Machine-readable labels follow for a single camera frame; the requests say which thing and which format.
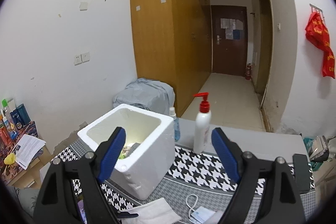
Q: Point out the paper sheet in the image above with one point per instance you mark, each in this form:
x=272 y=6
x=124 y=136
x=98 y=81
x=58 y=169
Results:
x=27 y=147

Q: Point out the grey sock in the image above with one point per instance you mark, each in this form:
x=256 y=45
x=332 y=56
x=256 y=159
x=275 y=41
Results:
x=129 y=149

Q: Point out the grey covered bundle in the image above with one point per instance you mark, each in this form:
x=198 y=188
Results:
x=147 y=94

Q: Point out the wall coat hook rack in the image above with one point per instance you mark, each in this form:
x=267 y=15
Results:
x=317 y=9

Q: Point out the black smartphone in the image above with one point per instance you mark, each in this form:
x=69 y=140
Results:
x=301 y=173

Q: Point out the white wall switch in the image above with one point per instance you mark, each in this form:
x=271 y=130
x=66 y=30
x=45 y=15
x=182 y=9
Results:
x=83 y=6

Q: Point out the small clear spray bottle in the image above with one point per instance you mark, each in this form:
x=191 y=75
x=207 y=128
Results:
x=177 y=132

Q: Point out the blue face mask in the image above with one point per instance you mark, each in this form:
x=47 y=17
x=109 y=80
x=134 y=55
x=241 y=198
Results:
x=201 y=215

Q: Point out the cluttered side shelf items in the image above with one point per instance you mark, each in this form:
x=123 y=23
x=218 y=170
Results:
x=15 y=123

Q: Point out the white pump lotion bottle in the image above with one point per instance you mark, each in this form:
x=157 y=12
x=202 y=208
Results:
x=202 y=123

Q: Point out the red fire extinguisher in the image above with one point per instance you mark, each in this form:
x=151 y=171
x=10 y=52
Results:
x=248 y=71

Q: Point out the wall socket pair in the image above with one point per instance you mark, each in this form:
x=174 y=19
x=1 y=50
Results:
x=82 y=58

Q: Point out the houndstooth table cloth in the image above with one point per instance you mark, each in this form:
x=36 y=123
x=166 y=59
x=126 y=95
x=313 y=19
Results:
x=202 y=175

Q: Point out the floral tissue pack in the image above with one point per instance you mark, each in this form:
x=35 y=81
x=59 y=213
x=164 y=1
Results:
x=123 y=155

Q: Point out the white styrofoam box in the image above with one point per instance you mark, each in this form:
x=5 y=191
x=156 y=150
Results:
x=152 y=137

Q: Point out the side door frame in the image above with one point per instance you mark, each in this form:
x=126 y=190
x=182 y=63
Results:
x=266 y=48

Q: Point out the red hanging bag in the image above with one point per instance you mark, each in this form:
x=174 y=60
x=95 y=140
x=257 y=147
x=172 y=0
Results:
x=318 y=34

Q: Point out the dark brown entrance door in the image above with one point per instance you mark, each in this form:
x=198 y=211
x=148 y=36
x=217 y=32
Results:
x=230 y=39

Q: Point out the wooden wardrobe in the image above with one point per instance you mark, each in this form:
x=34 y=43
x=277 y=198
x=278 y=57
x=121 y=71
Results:
x=172 y=43

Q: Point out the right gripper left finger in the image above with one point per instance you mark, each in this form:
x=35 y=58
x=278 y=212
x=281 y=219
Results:
x=57 y=202

